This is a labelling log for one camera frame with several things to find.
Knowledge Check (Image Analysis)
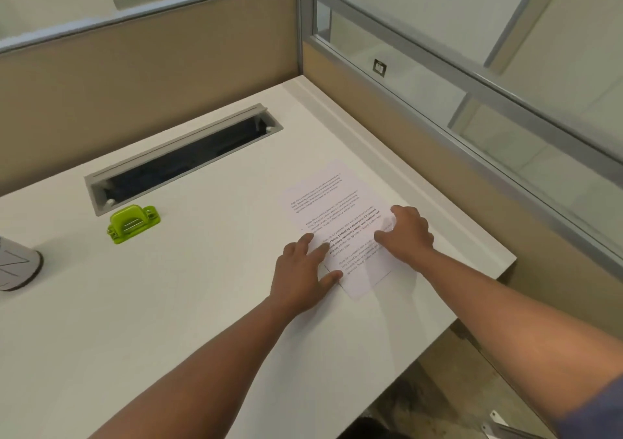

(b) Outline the green hole punch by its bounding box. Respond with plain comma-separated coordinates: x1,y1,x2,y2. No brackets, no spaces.
106,204,162,246

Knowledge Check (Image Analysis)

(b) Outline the person's right forearm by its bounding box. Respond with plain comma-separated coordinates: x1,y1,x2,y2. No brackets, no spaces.
417,248,623,426

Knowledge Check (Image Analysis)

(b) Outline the person's right grey sleeve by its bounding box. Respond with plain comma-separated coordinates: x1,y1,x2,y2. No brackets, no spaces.
554,374,623,439

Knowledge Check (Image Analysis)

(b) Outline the beige cubicle partition panel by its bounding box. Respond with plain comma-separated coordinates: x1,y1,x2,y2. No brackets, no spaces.
299,38,623,343
0,0,301,197

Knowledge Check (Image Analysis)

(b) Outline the person's right hand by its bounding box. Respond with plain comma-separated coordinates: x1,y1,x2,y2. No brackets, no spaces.
373,204,436,270

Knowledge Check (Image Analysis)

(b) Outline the stack of printed paper sheets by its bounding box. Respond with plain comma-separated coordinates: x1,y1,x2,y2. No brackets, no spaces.
279,159,406,302

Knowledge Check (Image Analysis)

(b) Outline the frosted glass partition pane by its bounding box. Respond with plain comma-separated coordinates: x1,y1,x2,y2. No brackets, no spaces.
310,0,623,241

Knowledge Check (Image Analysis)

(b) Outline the grey metal desk foot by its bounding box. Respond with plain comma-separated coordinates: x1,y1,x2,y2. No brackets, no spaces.
478,408,542,439

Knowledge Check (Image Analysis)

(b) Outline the person's left forearm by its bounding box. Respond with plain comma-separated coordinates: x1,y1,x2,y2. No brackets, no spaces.
90,297,299,439

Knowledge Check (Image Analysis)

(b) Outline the person's left hand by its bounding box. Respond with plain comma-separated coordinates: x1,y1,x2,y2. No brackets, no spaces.
267,232,345,318

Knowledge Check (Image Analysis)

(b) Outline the black mesh pen cup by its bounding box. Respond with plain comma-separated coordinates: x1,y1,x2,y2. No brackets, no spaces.
0,236,45,293

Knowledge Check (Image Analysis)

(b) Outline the grey partition post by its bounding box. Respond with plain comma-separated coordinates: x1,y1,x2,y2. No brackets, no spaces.
295,0,318,78

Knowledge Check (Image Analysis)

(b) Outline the grey desk cable hatch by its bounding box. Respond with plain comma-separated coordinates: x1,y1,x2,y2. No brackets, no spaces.
83,104,284,218

